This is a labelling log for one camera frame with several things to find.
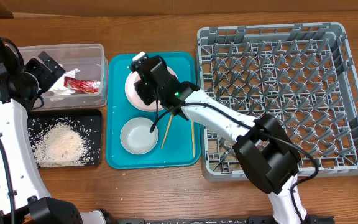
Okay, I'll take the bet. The pink plate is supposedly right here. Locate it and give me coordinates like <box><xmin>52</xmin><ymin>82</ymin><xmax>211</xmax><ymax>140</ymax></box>
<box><xmin>124</xmin><ymin>65</ymin><xmax>180</xmax><ymax>113</ymax></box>

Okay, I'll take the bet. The grey small bowl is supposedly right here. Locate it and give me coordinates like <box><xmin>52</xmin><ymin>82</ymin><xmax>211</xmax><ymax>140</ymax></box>
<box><xmin>120</xmin><ymin>117</ymin><xmax>159</xmax><ymax>155</ymax></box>

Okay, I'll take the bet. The wooden chopstick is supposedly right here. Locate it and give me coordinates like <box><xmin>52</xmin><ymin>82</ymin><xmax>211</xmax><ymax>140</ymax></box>
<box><xmin>161</xmin><ymin>115</ymin><xmax>173</xmax><ymax>149</ymax></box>
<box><xmin>191</xmin><ymin>121</ymin><xmax>195</xmax><ymax>158</ymax></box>

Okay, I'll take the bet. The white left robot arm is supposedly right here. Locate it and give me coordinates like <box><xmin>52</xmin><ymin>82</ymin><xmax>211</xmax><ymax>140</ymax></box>
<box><xmin>0</xmin><ymin>37</ymin><xmax>115</xmax><ymax>223</ymax></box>

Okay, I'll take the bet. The teal plastic tray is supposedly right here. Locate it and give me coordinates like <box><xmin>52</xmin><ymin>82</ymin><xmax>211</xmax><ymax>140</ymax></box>
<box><xmin>106</xmin><ymin>54</ymin><xmax>202</xmax><ymax>169</ymax></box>

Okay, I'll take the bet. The clear plastic waste bin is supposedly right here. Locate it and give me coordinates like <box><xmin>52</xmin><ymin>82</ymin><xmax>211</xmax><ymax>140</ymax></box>
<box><xmin>18</xmin><ymin>44</ymin><xmax>108</xmax><ymax>110</ymax></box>

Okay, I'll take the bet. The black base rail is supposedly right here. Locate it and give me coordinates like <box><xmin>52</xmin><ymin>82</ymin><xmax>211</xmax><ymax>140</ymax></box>
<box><xmin>116</xmin><ymin>215</ymin><xmax>335</xmax><ymax>224</ymax></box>

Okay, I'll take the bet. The grey plastic dish rack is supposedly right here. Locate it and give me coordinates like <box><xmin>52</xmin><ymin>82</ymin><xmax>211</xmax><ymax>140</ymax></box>
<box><xmin>197</xmin><ymin>22</ymin><xmax>358</xmax><ymax>177</ymax></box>

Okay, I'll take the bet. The right wooden chopstick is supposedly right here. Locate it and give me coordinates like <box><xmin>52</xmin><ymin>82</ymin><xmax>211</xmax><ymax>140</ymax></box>
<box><xmin>191</xmin><ymin>121</ymin><xmax>195</xmax><ymax>158</ymax></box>

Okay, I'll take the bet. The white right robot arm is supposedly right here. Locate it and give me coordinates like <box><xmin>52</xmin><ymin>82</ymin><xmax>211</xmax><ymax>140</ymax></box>
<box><xmin>128</xmin><ymin>52</ymin><xmax>307</xmax><ymax>223</ymax></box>

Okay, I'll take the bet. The black rectangular tray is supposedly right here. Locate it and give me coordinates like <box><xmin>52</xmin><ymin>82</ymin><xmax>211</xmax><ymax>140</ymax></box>
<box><xmin>26</xmin><ymin>108</ymin><xmax>103</xmax><ymax>169</ymax></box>

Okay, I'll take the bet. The white napkin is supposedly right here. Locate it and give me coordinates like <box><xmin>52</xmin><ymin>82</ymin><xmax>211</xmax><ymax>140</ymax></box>
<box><xmin>49</xmin><ymin>68</ymin><xmax>80</xmax><ymax>101</ymax></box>

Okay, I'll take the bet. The left wooden chopstick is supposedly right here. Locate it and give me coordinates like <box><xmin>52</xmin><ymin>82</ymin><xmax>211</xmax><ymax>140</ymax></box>
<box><xmin>161</xmin><ymin>115</ymin><xmax>173</xmax><ymax>149</ymax></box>

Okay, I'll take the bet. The pile of white rice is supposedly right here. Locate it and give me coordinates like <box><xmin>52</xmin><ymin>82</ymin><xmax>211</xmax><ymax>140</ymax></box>
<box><xmin>29</xmin><ymin>116</ymin><xmax>101</xmax><ymax>167</ymax></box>

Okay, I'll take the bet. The red snack wrapper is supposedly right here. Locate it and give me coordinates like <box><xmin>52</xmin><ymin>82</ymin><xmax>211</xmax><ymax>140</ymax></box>
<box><xmin>64</xmin><ymin>77</ymin><xmax>101</xmax><ymax>94</ymax></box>

